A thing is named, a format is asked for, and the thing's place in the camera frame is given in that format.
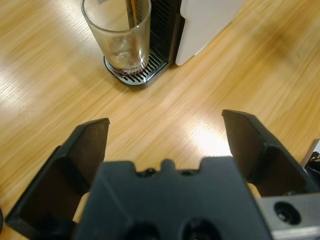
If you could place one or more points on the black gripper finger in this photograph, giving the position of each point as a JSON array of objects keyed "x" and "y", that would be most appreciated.
[
  {"x": 62, "y": 165},
  {"x": 272, "y": 170}
]

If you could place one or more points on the clear drinking glass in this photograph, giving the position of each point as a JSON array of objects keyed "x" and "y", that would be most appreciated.
[{"x": 117, "y": 42}]

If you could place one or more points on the white capsule coffee machine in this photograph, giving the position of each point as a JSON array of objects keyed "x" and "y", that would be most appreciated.
[{"x": 205, "y": 27}]

